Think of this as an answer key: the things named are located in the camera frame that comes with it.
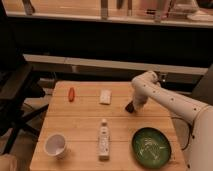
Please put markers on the black office chair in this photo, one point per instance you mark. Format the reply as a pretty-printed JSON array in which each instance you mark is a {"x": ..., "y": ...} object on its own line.
[{"x": 17, "y": 82}]

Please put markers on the white plastic bottle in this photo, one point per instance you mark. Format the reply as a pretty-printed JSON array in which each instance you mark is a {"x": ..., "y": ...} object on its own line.
[{"x": 104, "y": 141}]

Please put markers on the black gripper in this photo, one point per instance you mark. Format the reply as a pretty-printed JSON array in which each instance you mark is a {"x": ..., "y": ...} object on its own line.
[{"x": 130, "y": 107}]

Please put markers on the green plate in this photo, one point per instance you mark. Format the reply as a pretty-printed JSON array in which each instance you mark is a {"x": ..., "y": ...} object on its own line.
[{"x": 151, "y": 148}]

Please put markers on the white eraser block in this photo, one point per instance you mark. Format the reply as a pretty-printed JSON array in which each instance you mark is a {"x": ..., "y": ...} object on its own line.
[{"x": 105, "y": 97}]

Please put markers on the orange carrot toy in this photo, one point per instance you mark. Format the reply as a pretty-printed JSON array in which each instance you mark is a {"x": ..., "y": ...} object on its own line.
[{"x": 71, "y": 94}]

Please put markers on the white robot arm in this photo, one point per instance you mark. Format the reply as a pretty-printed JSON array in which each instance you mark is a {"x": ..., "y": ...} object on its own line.
[{"x": 198, "y": 114}]

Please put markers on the white cup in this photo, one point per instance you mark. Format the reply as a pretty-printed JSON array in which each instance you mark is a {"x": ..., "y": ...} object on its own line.
[{"x": 55, "y": 146}]

